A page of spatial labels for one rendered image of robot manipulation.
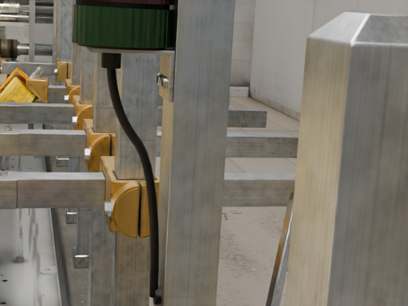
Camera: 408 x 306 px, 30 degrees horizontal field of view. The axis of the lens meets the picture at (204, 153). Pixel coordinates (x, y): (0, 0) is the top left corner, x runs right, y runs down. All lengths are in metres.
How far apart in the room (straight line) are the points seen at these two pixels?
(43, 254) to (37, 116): 0.41
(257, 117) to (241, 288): 1.91
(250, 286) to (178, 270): 2.71
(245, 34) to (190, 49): 9.00
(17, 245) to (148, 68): 0.98
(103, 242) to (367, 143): 0.80
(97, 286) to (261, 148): 0.29
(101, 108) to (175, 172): 0.50
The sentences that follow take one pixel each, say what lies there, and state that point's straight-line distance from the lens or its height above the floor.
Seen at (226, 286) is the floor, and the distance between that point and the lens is 3.17.
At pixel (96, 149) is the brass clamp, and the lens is 0.94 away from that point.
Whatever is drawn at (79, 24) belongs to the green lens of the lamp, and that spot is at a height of 1.12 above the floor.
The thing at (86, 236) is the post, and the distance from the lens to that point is 1.26.
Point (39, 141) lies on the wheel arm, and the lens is 1.01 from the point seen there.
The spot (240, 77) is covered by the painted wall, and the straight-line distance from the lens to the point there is 9.48.
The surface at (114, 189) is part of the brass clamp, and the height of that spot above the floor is 0.96.
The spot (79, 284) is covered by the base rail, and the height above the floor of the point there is 0.70.
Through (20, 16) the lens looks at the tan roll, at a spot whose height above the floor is 1.05.
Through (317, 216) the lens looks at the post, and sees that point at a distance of 0.24.
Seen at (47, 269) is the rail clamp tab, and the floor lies 0.63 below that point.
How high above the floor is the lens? 1.14
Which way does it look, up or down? 11 degrees down
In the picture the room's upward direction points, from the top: 3 degrees clockwise
